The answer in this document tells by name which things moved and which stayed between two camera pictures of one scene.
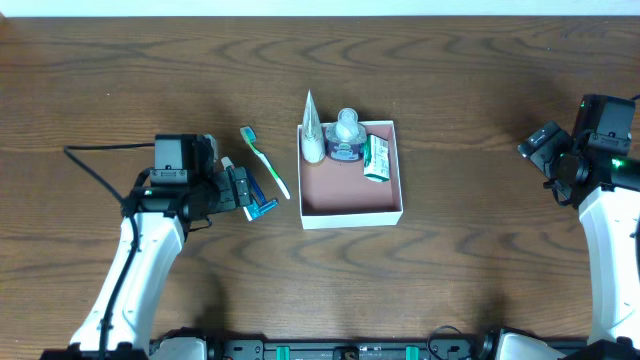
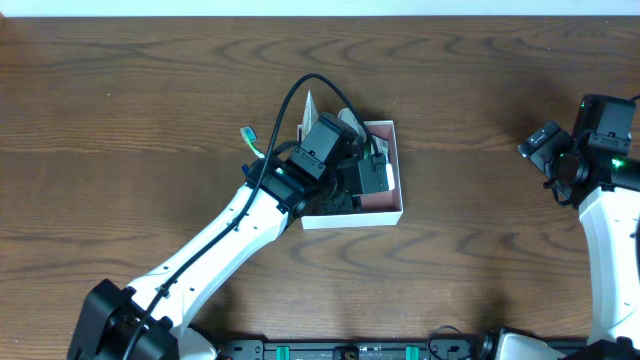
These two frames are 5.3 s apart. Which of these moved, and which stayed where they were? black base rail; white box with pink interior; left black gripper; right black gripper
Moved: left black gripper
Stayed: white box with pink interior; black base rail; right black gripper
